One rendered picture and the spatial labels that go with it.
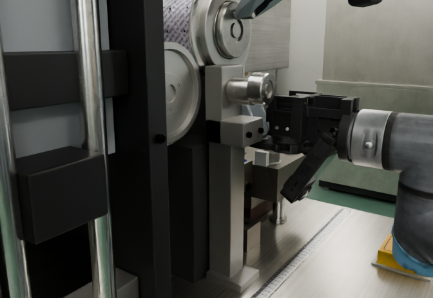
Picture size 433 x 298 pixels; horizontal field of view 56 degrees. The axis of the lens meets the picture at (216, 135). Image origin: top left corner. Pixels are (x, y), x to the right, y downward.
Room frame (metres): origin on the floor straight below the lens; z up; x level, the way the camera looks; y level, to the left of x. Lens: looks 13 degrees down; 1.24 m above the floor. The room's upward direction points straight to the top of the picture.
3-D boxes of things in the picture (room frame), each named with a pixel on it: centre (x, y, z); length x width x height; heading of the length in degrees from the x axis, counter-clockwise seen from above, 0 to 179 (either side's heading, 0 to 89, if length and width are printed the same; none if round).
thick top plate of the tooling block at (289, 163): (0.82, 0.02, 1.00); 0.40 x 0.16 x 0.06; 55
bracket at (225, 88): (0.53, -0.03, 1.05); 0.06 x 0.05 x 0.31; 55
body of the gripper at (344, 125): (0.56, -0.14, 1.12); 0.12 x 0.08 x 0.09; 55
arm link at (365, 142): (0.52, -0.20, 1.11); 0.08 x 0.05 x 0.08; 145
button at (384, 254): (0.57, -0.30, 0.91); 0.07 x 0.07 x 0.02; 55
